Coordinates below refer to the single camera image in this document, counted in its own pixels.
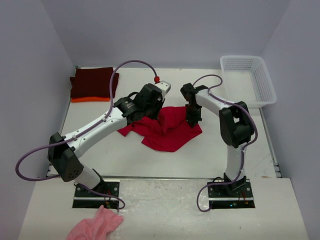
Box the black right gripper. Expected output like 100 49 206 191
186 104 203 129

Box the red t-shirt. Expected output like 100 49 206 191
118 106 203 153

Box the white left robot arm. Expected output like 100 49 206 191
47 81 171 197

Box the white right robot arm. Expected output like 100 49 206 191
180 83 256 197

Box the dark maroon folded t-shirt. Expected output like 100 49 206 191
69 67 114 102

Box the orange folded t-shirt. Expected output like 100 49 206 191
70 96 110 103

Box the white plastic basket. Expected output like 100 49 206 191
220 55 277 108

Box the pink cloth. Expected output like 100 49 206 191
66 205 124 240

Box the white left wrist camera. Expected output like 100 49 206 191
154 81 171 97

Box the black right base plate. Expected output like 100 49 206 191
207 178 256 210

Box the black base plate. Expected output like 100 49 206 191
72 178 120 210
207 178 256 210

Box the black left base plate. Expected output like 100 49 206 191
72 178 120 210

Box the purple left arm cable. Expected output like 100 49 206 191
15 59 161 210

